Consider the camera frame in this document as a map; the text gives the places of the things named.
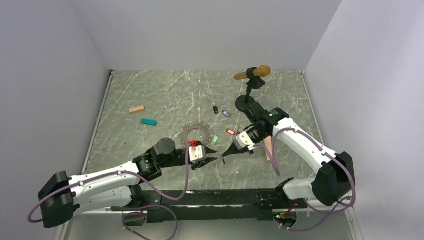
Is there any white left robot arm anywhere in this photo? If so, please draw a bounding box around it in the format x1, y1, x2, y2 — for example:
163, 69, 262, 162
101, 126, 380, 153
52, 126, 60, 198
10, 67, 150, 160
37, 138, 217, 228

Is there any pink toy microphone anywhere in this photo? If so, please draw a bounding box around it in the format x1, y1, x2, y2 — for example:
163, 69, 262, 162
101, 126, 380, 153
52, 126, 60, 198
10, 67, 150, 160
263, 136, 273, 162

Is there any green key tag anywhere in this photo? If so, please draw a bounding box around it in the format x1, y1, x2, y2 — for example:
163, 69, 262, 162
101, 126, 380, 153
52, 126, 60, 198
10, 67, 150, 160
211, 134, 220, 144

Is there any metal disc with keyrings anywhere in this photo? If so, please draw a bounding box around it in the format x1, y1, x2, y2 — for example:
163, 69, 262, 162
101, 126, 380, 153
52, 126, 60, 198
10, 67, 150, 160
179, 121, 212, 148

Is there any red key tag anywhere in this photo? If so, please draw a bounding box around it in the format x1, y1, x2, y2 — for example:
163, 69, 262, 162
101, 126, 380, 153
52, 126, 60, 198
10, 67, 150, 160
226, 128, 236, 136

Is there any black microphone stand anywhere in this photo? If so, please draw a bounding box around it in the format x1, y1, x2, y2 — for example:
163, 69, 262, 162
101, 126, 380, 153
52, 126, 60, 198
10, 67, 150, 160
235, 76, 266, 113

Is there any blue key tag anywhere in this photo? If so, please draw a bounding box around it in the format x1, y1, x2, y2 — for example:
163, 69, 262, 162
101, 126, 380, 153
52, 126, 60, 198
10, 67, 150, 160
221, 110, 229, 118

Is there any black key tag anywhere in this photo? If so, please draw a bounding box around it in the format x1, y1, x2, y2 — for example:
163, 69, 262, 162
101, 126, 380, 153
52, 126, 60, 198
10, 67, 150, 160
213, 105, 219, 114

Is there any teal wooden block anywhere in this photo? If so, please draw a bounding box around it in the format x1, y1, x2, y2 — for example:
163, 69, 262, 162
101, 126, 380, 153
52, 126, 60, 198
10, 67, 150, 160
140, 118, 158, 126

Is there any natural wooden block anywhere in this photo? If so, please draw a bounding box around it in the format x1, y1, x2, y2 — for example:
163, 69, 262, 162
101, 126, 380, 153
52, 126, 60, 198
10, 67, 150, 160
129, 105, 145, 114

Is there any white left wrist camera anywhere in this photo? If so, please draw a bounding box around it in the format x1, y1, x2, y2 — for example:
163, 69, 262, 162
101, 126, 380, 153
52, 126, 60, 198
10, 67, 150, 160
188, 140, 207, 164

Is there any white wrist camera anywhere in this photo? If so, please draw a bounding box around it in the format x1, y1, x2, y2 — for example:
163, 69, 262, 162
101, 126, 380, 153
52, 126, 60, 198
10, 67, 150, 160
188, 140, 207, 164
233, 131, 255, 151

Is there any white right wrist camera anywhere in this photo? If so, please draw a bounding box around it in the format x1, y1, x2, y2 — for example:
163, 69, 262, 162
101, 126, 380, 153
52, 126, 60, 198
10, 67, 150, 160
233, 131, 255, 151

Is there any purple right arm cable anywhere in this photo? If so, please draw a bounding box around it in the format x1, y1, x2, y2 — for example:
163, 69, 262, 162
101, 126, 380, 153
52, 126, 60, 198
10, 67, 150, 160
253, 127, 356, 233

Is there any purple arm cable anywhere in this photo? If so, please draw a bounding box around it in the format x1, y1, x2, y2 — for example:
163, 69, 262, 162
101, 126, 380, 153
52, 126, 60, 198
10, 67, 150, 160
253, 127, 356, 233
27, 142, 195, 240

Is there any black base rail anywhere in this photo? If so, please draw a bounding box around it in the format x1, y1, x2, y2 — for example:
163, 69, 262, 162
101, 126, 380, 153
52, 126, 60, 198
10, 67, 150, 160
110, 188, 309, 223

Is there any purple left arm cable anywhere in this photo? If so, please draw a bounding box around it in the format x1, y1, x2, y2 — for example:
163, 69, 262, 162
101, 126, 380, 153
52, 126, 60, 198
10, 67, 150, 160
27, 142, 195, 240

